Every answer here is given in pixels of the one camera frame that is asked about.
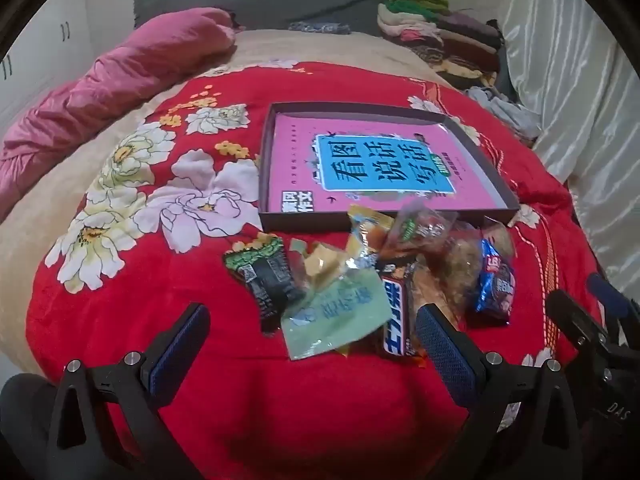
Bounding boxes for brown cardboard box tray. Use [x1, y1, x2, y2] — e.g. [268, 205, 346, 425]
[257, 101, 521, 235]

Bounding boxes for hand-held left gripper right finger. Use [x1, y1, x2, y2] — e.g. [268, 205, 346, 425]
[415, 302, 586, 480]

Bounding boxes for small clear pastry packet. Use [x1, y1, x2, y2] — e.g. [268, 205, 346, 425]
[480, 217, 516, 257]

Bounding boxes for orange snack packet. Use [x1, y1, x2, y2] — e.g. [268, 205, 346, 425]
[347, 205, 396, 271]

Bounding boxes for white wardrobe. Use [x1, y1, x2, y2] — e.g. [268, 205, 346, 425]
[0, 0, 93, 136]

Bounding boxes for light green pastry packet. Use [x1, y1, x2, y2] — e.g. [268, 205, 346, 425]
[280, 237, 396, 361]

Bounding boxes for clear nut brittle packet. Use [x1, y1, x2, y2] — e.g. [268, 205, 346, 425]
[425, 232, 483, 331]

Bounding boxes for black and green snack packet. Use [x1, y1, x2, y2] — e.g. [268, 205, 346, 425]
[222, 234, 306, 333]

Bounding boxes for red floral blanket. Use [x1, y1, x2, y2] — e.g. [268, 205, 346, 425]
[25, 62, 601, 480]

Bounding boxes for blue cookie packet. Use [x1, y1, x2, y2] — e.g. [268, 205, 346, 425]
[472, 237, 518, 328]

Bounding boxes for pile of folded clothes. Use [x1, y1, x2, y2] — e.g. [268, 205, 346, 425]
[377, 0, 506, 92]

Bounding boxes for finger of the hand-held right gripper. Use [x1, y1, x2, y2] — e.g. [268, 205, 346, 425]
[545, 289, 609, 357]
[586, 273, 640, 324]

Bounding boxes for beige bed sheet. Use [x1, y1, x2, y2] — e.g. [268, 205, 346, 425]
[0, 29, 451, 376]

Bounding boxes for pink quilt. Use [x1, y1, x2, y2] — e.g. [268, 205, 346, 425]
[0, 7, 238, 221]

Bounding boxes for grey crumpled garments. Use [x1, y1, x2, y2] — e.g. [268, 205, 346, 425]
[465, 85, 543, 142]

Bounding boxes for grey headboard cushion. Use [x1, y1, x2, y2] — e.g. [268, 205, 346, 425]
[132, 0, 396, 36]

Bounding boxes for pink book with blue label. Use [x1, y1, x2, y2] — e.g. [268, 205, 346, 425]
[275, 114, 506, 213]

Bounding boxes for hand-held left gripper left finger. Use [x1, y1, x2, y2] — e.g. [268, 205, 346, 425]
[47, 302, 211, 480]

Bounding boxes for brown chocolate bar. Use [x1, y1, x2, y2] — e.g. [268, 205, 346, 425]
[377, 260, 426, 359]

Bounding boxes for white satin curtain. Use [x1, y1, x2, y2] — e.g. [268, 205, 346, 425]
[497, 0, 640, 311]

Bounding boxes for blue patterned cloth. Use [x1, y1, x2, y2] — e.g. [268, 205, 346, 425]
[287, 20, 353, 36]

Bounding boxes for clear packet with green label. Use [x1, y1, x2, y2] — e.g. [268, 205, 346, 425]
[385, 200, 458, 261]

